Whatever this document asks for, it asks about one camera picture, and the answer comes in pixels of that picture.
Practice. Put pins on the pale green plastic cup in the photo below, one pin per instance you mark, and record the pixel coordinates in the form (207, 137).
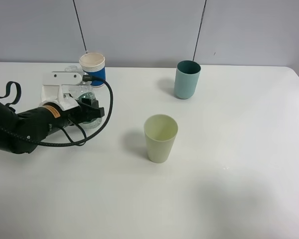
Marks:
(160, 133)

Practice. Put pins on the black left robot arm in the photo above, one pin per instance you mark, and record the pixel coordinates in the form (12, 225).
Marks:
(24, 132)

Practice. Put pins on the teal plastic cup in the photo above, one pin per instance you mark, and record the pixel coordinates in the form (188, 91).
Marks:
(186, 78)

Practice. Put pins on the clear plastic water bottle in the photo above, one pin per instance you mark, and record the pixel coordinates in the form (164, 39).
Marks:
(83, 90)

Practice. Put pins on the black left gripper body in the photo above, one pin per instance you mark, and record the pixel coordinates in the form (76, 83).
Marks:
(54, 116)

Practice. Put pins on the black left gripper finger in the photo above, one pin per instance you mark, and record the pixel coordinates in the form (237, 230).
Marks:
(91, 114)
(91, 102)

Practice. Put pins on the blue white paper cup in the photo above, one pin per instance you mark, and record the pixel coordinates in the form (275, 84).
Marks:
(93, 64)

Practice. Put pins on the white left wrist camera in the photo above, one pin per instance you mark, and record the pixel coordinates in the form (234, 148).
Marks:
(56, 89)

